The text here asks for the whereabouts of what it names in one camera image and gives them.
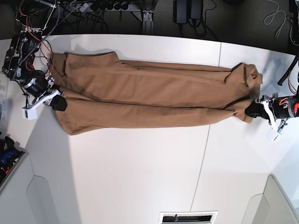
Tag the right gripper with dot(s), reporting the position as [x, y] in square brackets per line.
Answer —
[46, 93]

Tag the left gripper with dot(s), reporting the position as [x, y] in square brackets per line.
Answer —
[277, 109]

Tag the brown t-shirt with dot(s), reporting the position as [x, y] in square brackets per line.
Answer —
[103, 91]

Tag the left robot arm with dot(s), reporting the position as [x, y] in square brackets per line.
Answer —
[291, 79]

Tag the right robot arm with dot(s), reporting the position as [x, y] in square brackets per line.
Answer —
[38, 18]

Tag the clear plastic box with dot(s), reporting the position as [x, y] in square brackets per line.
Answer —
[4, 101]

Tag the bin of tools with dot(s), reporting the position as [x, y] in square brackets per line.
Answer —
[9, 156]

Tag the grey right chair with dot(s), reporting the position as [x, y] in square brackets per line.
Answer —
[273, 206]

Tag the white power strip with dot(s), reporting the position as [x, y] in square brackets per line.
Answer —
[80, 7]

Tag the black box under table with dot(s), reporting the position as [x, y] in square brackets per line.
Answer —
[183, 10]

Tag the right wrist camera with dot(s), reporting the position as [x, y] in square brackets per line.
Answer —
[29, 114]

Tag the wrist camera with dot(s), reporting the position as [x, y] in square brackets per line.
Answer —
[29, 114]
[273, 135]

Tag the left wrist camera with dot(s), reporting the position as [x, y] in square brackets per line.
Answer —
[273, 135]

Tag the aluminium frame post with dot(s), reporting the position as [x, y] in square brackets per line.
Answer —
[147, 22]

